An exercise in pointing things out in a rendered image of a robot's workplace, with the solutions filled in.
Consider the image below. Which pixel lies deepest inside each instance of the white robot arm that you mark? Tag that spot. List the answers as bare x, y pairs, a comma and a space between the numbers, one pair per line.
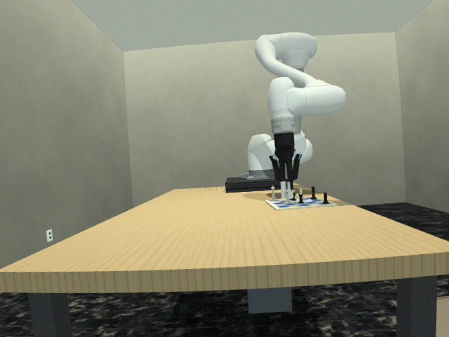
285, 101

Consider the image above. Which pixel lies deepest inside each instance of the white chess king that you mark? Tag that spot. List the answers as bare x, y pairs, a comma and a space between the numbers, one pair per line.
273, 194

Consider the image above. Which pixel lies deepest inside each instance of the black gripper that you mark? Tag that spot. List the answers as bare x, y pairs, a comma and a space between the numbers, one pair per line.
284, 151

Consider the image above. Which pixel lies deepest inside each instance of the blue and white checkered chessboard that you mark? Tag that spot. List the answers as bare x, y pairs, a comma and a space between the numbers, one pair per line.
280, 204

